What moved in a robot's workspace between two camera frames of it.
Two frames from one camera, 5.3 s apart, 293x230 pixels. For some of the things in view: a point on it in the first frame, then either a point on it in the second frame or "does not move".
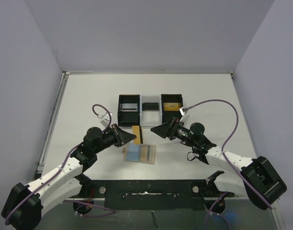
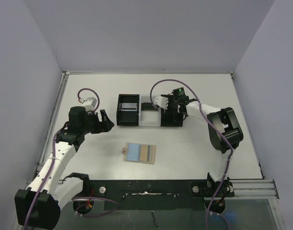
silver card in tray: x=129 y=107 does not move
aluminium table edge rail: x=64 y=77 does not move
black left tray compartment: x=129 y=119 does not move
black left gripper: x=121 y=137 to x=105 y=125
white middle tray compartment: x=151 y=119 does not move
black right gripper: x=172 y=128 to x=173 y=108
